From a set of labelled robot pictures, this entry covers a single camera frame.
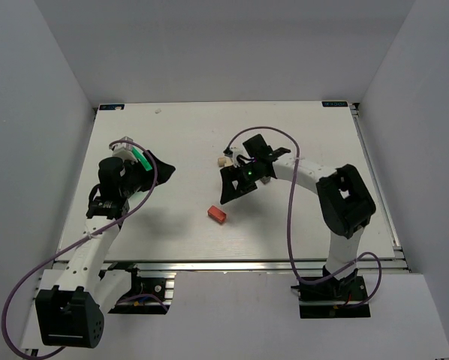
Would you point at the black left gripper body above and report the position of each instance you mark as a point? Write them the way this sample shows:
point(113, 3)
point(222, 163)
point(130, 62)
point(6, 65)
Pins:
point(146, 174)

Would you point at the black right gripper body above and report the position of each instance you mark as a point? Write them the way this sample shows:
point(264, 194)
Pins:
point(242, 178)

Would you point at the green plastic tray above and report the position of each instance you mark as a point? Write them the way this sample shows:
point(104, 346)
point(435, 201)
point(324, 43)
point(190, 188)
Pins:
point(141, 159)

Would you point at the red wood block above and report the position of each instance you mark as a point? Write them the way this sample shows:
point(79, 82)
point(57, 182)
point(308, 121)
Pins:
point(217, 214)

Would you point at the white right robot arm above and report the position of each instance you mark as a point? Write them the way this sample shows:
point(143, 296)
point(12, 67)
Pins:
point(345, 201)

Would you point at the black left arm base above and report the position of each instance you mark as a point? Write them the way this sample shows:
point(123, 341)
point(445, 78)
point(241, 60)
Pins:
point(151, 292)

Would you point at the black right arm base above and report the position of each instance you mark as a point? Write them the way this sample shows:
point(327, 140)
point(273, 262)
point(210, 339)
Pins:
point(343, 299)

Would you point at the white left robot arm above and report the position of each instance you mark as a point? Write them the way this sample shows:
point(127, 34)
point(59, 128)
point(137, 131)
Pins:
point(71, 313)

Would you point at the blue left corner label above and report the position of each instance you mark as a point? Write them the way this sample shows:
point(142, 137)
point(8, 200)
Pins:
point(111, 107)

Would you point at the blue corner label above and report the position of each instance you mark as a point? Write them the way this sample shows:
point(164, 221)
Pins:
point(111, 107)
point(334, 103)

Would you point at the blue right corner label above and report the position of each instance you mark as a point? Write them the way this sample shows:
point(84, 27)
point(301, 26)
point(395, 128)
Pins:
point(334, 103)

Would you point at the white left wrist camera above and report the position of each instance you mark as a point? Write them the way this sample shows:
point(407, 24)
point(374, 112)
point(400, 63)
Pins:
point(125, 148)

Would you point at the aluminium front frame rail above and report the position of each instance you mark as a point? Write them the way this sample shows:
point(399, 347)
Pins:
point(366, 264)

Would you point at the aluminium frame rail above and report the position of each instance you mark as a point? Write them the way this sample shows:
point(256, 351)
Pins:
point(366, 264)
point(397, 246)

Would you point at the aluminium right frame rail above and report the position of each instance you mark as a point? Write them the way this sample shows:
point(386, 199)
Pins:
point(397, 246)

